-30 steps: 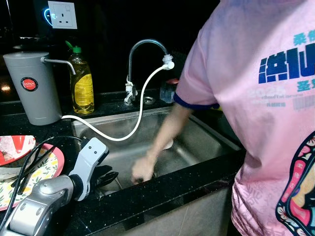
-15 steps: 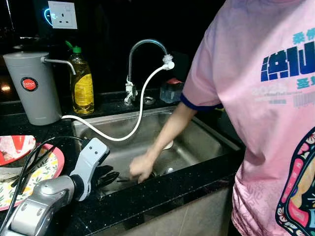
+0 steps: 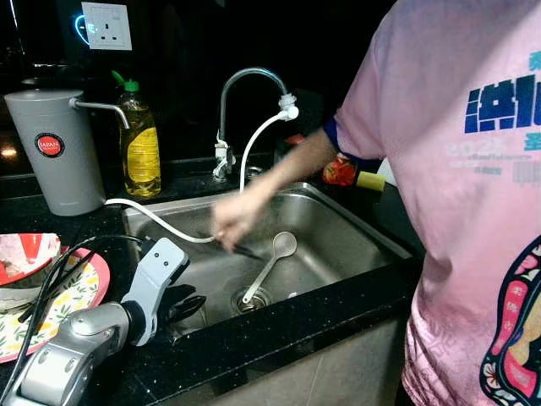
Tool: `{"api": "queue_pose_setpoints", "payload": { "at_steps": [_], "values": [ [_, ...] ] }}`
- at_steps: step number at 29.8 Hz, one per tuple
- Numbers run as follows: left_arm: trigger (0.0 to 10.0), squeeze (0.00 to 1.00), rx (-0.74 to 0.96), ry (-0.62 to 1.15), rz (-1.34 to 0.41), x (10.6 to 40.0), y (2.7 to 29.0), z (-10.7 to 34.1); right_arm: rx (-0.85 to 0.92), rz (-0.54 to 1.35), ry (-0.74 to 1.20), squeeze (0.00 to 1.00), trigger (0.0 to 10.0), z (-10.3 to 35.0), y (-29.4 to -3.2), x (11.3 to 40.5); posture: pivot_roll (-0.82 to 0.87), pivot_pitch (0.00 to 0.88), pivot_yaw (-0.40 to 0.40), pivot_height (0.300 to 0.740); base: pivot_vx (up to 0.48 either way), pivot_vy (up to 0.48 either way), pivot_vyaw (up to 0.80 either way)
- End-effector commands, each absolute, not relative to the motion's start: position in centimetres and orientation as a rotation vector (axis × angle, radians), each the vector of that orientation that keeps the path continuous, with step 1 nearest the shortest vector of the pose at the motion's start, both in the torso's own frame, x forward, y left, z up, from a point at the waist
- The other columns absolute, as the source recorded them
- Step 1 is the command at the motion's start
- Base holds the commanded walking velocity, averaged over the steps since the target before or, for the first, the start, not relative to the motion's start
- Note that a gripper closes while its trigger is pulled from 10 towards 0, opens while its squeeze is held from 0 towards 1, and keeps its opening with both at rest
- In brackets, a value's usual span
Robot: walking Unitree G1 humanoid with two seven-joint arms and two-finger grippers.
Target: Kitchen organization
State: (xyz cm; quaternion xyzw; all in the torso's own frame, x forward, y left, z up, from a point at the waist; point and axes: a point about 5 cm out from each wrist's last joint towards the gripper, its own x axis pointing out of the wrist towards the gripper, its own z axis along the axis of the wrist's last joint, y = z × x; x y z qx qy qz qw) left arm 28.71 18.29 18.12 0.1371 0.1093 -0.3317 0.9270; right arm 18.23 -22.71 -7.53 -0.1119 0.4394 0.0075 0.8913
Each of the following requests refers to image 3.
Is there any floral plate pink rim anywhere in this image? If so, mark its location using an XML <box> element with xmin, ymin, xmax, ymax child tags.
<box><xmin>0</xmin><ymin>245</ymin><xmax>112</xmax><ymax>365</ymax></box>

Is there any white soup spoon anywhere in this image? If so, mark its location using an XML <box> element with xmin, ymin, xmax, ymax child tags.
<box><xmin>243</xmin><ymin>231</ymin><xmax>298</xmax><ymax>305</ymax></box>

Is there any person right hand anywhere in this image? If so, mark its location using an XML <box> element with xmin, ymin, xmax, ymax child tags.
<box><xmin>211</xmin><ymin>190</ymin><xmax>268</xmax><ymax>252</ymax></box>

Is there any metal sink drain strainer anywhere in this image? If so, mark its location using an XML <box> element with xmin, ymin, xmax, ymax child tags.
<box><xmin>231</xmin><ymin>286</ymin><xmax>273</xmax><ymax>314</ymax></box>

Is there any chrome sink faucet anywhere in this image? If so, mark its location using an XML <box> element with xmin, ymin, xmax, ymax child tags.
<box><xmin>213</xmin><ymin>68</ymin><xmax>292</xmax><ymax>180</ymax></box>

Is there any yellow dish soap bottle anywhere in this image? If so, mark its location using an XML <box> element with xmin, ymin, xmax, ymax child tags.
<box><xmin>112</xmin><ymin>71</ymin><xmax>161</xmax><ymax>199</ymax></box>

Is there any stainless steel sink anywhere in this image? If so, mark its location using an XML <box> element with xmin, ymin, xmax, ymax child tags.
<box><xmin>123</xmin><ymin>182</ymin><xmax>415</xmax><ymax>335</ymax></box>

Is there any grey water filter jug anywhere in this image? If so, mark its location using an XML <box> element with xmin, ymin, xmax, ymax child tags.
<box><xmin>4</xmin><ymin>89</ymin><xmax>130</xmax><ymax>217</ymax></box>

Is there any peach hand soap pump bottle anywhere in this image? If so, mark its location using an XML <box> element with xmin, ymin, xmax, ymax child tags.
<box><xmin>321</xmin><ymin>155</ymin><xmax>360</xmax><ymax>187</ymax></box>

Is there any yellow sponge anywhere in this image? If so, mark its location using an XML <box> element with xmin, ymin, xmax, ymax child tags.
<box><xmin>357</xmin><ymin>172</ymin><xmax>387</xmax><ymax>191</ymax></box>

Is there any person pink printed shirt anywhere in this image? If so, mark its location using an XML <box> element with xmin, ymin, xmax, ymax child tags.
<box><xmin>325</xmin><ymin>0</ymin><xmax>541</xmax><ymax>406</ymax></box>

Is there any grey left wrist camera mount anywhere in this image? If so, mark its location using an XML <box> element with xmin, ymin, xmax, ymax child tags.
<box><xmin>121</xmin><ymin>237</ymin><xmax>190</xmax><ymax>346</ymax></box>

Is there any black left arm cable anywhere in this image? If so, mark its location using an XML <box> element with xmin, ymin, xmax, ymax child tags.
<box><xmin>0</xmin><ymin>233</ymin><xmax>150</xmax><ymax>398</ymax></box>

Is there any white faucet hose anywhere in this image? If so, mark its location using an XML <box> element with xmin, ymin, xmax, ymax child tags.
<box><xmin>103</xmin><ymin>93</ymin><xmax>301</xmax><ymax>244</ymax></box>

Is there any white wall socket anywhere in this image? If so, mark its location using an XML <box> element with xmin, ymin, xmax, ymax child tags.
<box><xmin>81</xmin><ymin>3</ymin><xmax>133</xmax><ymax>52</ymax></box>

